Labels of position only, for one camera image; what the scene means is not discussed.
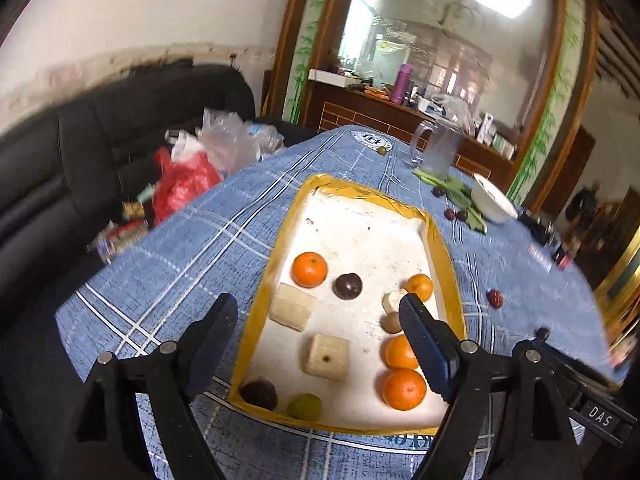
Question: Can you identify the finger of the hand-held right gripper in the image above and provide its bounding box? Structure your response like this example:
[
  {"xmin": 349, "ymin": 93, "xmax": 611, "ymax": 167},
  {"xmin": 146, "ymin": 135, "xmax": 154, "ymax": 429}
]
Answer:
[{"xmin": 534, "ymin": 326, "xmax": 622, "ymax": 392}]

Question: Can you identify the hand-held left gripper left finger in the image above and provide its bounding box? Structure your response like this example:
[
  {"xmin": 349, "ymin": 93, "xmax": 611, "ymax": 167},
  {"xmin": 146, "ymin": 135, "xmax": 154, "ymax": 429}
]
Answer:
[{"xmin": 70, "ymin": 292, "xmax": 240, "ymax": 480}]

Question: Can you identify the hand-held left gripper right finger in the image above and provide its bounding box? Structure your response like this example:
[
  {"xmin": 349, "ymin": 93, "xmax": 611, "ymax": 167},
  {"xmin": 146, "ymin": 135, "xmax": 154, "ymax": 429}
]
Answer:
[{"xmin": 398, "ymin": 293, "xmax": 586, "ymax": 480}]

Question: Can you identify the orange mandarin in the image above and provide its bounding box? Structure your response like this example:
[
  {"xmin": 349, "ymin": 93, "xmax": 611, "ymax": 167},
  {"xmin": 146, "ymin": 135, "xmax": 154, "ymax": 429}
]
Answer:
[
  {"xmin": 383, "ymin": 334, "xmax": 420, "ymax": 371},
  {"xmin": 402, "ymin": 273, "xmax": 434, "ymax": 303},
  {"xmin": 291, "ymin": 251, "xmax": 329, "ymax": 289},
  {"xmin": 381, "ymin": 368, "xmax": 428, "ymax": 412}
]

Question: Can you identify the round beige rough fruit piece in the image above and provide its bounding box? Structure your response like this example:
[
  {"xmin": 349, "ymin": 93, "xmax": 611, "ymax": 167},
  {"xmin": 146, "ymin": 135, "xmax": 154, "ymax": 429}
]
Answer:
[{"xmin": 381, "ymin": 290, "xmax": 407, "ymax": 315}]

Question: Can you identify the dark wrinkled passion fruit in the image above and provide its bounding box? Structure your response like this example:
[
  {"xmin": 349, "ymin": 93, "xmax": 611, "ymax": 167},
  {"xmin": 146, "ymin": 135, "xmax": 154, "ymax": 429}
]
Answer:
[{"xmin": 240, "ymin": 379, "xmax": 279, "ymax": 412}]

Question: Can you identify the beige cut fruit block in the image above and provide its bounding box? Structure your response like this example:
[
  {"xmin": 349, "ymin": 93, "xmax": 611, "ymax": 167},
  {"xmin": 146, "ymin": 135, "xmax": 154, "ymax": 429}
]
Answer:
[{"xmin": 269, "ymin": 282, "xmax": 319, "ymax": 332}]

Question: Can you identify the wooden block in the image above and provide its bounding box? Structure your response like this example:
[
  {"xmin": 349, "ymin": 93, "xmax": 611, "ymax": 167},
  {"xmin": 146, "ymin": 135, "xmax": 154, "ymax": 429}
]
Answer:
[{"xmin": 302, "ymin": 332, "xmax": 351, "ymax": 382}]

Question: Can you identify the dark purple plum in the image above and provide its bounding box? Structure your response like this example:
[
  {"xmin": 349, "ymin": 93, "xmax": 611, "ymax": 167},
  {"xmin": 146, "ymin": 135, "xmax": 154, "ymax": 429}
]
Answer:
[{"xmin": 333, "ymin": 272, "xmax": 364, "ymax": 301}]

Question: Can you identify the green round fruit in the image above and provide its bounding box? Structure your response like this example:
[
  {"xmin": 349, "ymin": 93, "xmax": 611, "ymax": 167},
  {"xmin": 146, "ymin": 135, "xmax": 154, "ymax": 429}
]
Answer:
[{"xmin": 286, "ymin": 393, "xmax": 324, "ymax": 422}]

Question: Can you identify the white foam tray yellow rim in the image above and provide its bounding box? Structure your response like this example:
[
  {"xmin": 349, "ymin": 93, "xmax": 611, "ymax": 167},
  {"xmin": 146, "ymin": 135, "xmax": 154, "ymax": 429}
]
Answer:
[{"xmin": 227, "ymin": 172, "xmax": 468, "ymax": 436}]

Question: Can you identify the blue checked tablecloth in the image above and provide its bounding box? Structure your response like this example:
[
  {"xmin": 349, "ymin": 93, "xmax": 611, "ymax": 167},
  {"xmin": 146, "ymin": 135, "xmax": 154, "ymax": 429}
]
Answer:
[{"xmin": 54, "ymin": 125, "xmax": 621, "ymax": 480}]

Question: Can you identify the small dark bottle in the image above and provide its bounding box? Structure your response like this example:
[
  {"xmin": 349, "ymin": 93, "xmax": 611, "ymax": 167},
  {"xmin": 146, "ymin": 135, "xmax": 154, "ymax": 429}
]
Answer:
[{"xmin": 552, "ymin": 240, "xmax": 581, "ymax": 272}]

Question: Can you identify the long snack packet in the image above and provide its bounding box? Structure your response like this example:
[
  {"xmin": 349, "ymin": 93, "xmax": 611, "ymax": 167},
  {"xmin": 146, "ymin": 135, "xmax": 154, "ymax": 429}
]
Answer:
[{"xmin": 87, "ymin": 220, "xmax": 151, "ymax": 263}]

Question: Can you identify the black device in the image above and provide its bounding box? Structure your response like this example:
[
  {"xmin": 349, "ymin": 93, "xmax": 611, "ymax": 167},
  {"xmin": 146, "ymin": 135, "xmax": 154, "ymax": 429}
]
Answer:
[{"xmin": 517, "ymin": 207, "xmax": 556, "ymax": 246}]

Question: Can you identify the green leafy vegetable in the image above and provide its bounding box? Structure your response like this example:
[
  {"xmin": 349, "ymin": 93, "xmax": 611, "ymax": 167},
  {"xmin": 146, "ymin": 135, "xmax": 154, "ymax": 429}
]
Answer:
[{"xmin": 412, "ymin": 167, "xmax": 488, "ymax": 235}]

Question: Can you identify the white bowl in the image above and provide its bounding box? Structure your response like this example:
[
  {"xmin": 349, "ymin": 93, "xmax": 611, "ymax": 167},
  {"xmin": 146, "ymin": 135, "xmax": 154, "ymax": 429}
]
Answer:
[{"xmin": 471, "ymin": 173, "xmax": 518, "ymax": 224}]

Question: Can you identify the red plastic bag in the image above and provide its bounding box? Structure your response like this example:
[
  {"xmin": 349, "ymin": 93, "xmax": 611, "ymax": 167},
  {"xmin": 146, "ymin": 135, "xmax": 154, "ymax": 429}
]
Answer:
[{"xmin": 152, "ymin": 147, "xmax": 223, "ymax": 226}]

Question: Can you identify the clear glass pitcher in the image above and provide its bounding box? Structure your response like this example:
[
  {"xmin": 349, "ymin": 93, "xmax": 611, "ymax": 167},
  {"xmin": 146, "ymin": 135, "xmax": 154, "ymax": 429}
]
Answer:
[{"xmin": 410, "ymin": 119, "xmax": 463, "ymax": 181}]

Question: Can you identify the clear plastic bag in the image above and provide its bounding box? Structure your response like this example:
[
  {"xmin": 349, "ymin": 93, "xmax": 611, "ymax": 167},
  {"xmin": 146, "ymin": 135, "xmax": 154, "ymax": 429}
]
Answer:
[{"xmin": 197, "ymin": 107, "xmax": 286, "ymax": 171}]

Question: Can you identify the black sofa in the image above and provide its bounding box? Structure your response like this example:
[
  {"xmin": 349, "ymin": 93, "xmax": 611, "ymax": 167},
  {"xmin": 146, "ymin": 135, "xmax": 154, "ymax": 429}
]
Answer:
[{"xmin": 0, "ymin": 62, "xmax": 321, "ymax": 331}]

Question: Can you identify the wooden cabinet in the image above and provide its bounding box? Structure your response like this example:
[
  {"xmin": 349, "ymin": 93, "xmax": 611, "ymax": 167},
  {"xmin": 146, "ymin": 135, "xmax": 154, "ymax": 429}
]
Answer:
[{"xmin": 302, "ymin": 77, "xmax": 518, "ymax": 176}]

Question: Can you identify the purple bottle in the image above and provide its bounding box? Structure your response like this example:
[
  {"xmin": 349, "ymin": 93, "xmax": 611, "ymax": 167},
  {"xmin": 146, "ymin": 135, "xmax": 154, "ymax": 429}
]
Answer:
[{"xmin": 390, "ymin": 64, "xmax": 413, "ymax": 106}]

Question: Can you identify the white flat box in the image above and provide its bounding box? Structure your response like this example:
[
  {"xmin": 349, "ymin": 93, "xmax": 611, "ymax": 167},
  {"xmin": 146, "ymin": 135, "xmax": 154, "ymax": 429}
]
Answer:
[{"xmin": 307, "ymin": 67, "xmax": 353, "ymax": 88}]

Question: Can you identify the wood framed glass partition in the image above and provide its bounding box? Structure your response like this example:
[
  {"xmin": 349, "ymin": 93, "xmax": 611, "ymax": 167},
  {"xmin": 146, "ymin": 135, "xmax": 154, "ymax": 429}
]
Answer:
[{"xmin": 270, "ymin": 0, "xmax": 601, "ymax": 211}]

